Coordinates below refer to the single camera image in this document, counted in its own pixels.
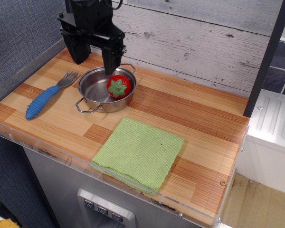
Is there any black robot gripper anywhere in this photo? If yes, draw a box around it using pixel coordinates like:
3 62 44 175
57 0 125 75

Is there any small steel pot with handles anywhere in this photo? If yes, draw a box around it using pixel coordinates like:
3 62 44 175
76 63 137 113

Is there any green knitted cloth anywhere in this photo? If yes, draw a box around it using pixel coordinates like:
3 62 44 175
92 118 184 196

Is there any clear acrylic table edge guard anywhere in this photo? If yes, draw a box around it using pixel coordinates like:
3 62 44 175
0 124 222 228

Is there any silver dispenser button panel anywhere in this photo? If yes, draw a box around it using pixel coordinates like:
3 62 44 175
77 188 136 228

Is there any yellow object bottom left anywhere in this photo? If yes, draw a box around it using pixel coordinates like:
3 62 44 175
0 219 20 228

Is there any white ridged appliance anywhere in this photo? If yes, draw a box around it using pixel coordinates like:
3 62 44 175
236 90 285 193

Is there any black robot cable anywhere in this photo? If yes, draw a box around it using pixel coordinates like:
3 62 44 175
103 0 124 10

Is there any fork with blue handle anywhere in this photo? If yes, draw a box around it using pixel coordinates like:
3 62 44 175
25 70 79 120

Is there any black right vertical post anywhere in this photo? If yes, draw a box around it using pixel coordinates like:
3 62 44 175
243 0 285 117

